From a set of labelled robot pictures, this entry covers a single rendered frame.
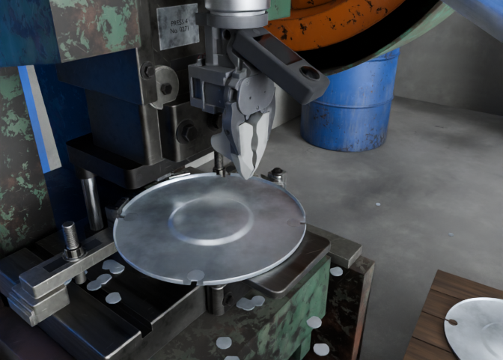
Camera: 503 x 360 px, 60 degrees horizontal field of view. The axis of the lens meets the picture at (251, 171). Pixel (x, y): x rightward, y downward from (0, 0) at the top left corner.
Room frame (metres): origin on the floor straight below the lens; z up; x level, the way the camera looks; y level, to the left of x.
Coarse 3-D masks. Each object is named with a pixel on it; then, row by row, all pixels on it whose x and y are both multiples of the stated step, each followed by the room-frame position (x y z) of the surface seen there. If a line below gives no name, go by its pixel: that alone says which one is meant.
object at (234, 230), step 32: (160, 192) 0.65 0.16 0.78; (192, 192) 0.65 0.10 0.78; (224, 192) 0.65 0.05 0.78; (256, 192) 0.65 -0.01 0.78; (288, 192) 0.64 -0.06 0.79; (128, 224) 0.56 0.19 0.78; (160, 224) 0.56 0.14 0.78; (192, 224) 0.55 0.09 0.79; (224, 224) 0.55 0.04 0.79; (256, 224) 0.56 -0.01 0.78; (128, 256) 0.48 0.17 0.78; (160, 256) 0.48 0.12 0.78; (192, 256) 0.48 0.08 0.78; (224, 256) 0.48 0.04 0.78; (256, 256) 0.48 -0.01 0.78; (288, 256) 0.48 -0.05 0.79
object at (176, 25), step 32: (160, 0) 0.57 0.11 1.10; (192, 0) 0.62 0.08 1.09; (160, 32) 0.57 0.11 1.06; (192, 32) 0.61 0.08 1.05; (160, 64) 0.56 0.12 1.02; (96, 96) 0.59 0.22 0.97; (160, 96) 0.55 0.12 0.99; (96, 128) 0.60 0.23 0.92; (128, 128) 0.55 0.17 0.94; (160, 128) 0.55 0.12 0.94; (192, 128) 0.54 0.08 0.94; (160, 160) 0.55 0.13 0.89
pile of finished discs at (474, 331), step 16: (464, 304) 0.84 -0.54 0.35; (480, 304) 0.84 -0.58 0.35; (496, 304) 0.84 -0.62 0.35; (464, 320) 0.78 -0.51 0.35; (480, 320) 0.78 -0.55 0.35; (496, 320) 0.78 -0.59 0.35; (448, 336) 0.73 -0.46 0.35; (464, 336) 0.73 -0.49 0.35; (480, 336) 0.73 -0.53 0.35; (496, 336) 0.73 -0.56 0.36; (464, 352) 0.69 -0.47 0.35; (480, 352) 0.69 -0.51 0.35; (496, 352) 0.68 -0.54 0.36
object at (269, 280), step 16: (304, 240) 0.52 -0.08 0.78; (320, 240) 0.52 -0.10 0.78; (304, 256) 0.48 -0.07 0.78; (320, 256) 0.49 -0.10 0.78; (272, 272) 0.45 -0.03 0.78; (288, 272) 0.45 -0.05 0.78; (304, 272) 0.45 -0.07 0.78; (208, 288) 0.51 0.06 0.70; (224, 288) 0.51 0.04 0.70; (240, 288) 0.54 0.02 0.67; (256, 288) 0.43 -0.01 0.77; (272, 288) 0.42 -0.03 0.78; (288, 288) 0.42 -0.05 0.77; (208, 304) 0.51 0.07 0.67; (224, 304) 0.50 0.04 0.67
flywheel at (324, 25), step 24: (312, 0) 0.89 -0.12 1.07; (336, 0) 0.85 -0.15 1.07; (360, 0) 0.80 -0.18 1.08; (384, 0) 0.77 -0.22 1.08; (408, 0) 0.76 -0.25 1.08; (288, 24) 0.88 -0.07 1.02; (312, 24) 0.85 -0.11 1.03; (336, 24) 0.82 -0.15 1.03; (360, 24) 0.79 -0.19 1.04; (384, 24) 0.85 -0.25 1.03; (312, 48) 0.85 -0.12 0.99
